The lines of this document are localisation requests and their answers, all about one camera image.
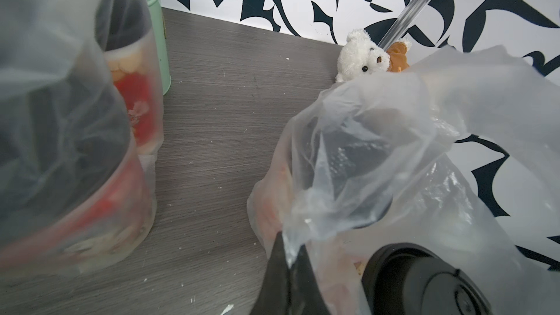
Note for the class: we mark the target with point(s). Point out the clear plastic bag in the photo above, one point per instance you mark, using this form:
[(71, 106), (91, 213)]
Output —
[(421, 113), (64, 125)]

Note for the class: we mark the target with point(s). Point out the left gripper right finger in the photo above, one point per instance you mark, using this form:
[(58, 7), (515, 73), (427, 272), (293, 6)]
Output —
[(305, 296)]

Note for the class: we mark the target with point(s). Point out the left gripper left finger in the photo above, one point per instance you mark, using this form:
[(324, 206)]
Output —
[(275, 293)]

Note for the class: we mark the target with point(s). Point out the white teddy bear brown hoodie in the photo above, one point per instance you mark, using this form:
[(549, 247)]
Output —
[(362, 56)]

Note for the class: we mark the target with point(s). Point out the cream milk tea cup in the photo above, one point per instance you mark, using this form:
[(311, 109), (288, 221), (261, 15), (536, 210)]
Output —
[(407, 279)]

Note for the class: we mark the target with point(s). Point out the red milk tea cup back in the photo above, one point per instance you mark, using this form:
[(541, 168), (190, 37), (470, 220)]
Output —
[(322, 183)]

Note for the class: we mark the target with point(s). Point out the red milk tea cup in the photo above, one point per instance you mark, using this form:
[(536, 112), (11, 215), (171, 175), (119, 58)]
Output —
[(322, 183), (135, 72), (100, 232)]

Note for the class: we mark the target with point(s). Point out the green cup holder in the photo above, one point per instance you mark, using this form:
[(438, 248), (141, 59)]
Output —
[(159, 29)]

